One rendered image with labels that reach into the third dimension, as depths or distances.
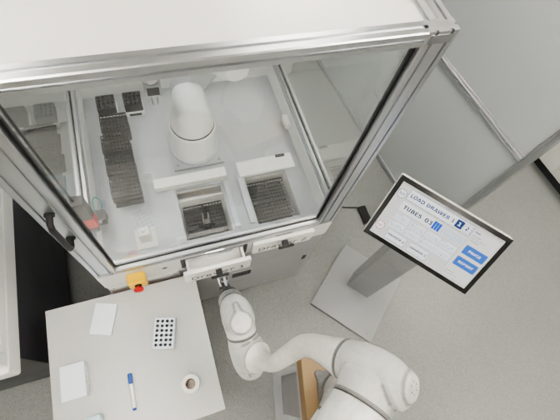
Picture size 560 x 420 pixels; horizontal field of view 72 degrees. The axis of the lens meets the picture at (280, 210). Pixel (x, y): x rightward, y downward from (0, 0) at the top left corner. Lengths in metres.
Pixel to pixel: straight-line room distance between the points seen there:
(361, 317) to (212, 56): 2.18
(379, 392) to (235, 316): 0.54
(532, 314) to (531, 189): 1.09
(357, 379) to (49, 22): 0.92
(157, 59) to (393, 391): 0.78
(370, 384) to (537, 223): 2.99
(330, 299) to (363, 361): 1.73
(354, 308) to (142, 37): 2.20
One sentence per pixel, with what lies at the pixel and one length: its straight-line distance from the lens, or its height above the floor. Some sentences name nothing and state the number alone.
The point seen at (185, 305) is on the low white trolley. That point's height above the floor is 0.76.
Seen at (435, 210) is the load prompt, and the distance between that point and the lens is 1.76.
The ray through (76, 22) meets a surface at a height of 1.97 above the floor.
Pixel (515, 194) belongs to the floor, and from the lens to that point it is 3.75.
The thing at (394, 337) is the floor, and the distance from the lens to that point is 2.78.
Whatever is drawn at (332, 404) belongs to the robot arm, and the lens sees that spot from 0.90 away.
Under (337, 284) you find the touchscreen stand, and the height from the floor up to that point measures 0.04.
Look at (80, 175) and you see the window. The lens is 1.04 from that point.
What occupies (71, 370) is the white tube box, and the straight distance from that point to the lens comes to 1.79.
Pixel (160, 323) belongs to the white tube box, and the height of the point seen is 0.80.
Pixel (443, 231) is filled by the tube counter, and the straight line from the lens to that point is 1.79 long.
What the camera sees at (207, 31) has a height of 1.97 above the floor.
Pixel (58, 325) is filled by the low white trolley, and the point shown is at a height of 0.76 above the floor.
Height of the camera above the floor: 2.51
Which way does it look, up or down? 63 degrees down
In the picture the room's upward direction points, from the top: 19 degrees clockwise
